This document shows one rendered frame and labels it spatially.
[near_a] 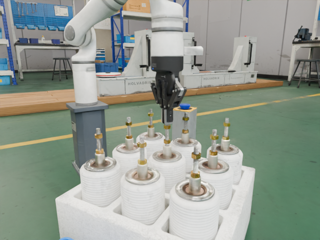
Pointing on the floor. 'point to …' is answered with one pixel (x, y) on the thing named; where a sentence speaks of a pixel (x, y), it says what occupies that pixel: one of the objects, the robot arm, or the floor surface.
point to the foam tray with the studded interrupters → (239, 209)
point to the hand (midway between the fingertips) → (166, 115)
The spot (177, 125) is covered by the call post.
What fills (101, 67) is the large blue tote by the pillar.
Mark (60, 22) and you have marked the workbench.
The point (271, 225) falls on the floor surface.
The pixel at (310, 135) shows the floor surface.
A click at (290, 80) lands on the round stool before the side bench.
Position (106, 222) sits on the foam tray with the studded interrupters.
